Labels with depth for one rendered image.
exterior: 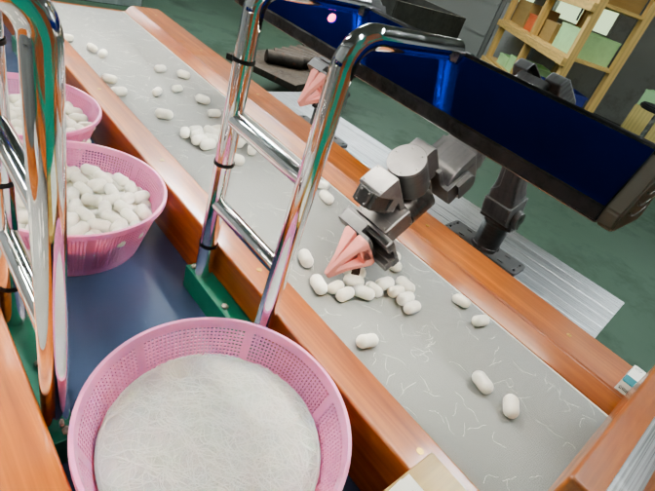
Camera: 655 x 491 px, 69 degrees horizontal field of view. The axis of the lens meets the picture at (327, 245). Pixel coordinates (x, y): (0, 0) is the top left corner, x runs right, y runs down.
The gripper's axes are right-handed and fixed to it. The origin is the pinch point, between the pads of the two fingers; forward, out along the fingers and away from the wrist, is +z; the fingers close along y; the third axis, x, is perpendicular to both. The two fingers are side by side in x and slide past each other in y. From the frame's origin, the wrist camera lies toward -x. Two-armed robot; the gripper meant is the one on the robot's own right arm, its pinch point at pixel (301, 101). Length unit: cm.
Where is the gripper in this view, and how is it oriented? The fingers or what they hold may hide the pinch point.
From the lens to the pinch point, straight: 107.2
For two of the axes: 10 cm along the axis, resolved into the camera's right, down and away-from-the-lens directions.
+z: -7.4, 6.6, -1.5
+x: 2.6, 4.8, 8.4
